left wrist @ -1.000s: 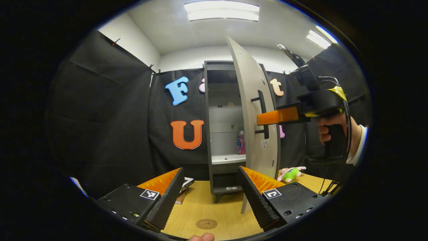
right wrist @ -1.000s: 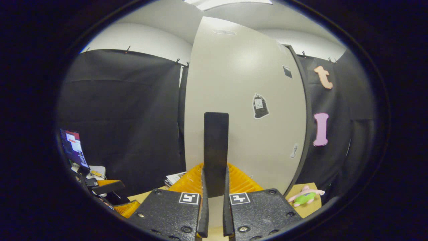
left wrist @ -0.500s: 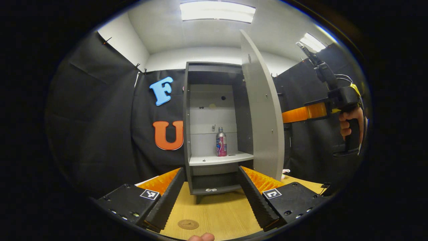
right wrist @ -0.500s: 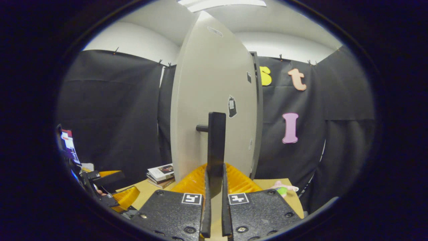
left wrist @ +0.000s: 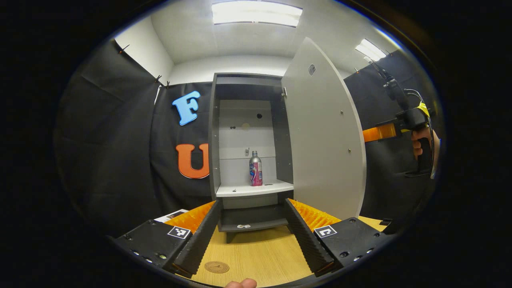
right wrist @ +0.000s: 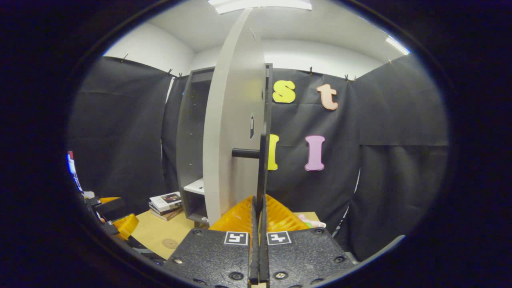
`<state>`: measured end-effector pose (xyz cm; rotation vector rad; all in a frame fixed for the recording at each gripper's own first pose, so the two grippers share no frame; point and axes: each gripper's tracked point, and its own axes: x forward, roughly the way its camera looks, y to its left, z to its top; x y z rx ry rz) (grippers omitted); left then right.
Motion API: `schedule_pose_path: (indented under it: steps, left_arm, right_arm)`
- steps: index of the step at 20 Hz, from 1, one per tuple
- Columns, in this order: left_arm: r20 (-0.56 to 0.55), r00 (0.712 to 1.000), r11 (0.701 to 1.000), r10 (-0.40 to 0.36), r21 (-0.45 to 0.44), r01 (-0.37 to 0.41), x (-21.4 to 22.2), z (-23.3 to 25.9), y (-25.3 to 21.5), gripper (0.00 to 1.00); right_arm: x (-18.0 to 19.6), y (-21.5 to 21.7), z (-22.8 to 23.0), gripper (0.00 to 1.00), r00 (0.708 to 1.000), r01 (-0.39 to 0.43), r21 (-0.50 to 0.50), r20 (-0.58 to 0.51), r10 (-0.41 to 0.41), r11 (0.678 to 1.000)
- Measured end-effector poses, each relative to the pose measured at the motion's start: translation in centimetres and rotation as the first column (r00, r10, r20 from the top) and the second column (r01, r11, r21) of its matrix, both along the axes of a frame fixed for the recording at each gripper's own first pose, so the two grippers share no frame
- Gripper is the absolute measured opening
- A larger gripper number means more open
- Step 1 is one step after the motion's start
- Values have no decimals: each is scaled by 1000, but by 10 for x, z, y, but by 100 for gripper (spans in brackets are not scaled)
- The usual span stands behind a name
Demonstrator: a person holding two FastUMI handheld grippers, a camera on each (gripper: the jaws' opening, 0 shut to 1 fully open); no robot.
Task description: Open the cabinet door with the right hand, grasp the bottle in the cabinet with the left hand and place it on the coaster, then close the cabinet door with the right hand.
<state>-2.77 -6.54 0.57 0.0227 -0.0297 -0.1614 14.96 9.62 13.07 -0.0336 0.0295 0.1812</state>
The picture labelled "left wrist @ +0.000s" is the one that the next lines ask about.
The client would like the grey cabinet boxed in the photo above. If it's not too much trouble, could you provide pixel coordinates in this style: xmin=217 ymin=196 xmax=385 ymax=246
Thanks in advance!
xmin=208 ymin=73 xmax=294 ymax=244

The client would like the white photo booklet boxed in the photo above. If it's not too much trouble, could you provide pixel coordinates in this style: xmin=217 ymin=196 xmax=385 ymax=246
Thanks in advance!
xmin=154 ymin=209 xmax=189 ymax=223

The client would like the beige cabinet door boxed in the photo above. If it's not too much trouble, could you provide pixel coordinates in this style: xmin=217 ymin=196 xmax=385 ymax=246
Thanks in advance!
xmin=281 ymin=37 xmax=367 ymax=220

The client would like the black backdrop cloth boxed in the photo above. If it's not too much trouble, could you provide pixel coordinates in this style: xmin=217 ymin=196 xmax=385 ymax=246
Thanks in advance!
xmin=54 ymin=38 xmax=440 ymax=236

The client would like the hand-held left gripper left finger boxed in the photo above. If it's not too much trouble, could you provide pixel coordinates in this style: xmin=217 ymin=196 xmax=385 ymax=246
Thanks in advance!
xmin=106 ymin=200 xmax=222 ymax=278

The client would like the silver bottle with pink label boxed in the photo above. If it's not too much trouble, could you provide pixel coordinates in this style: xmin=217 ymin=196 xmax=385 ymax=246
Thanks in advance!
xmin=249 ymin=151 xmax=263 ymax=187

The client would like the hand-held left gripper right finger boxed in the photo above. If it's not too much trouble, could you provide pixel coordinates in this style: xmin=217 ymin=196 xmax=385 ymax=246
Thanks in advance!
xmin=284 ymin=198 xmax=390 ymax=277

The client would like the round brown coaster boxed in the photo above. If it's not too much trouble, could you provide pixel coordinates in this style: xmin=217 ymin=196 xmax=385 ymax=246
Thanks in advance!
xmin=204 ymin=261 xmax=230 ymax=274

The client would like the small ceiling light panel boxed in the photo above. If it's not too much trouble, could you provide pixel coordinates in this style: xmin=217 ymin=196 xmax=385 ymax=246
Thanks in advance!
xmin=355 ymin=38 xmax=387 ymax=62

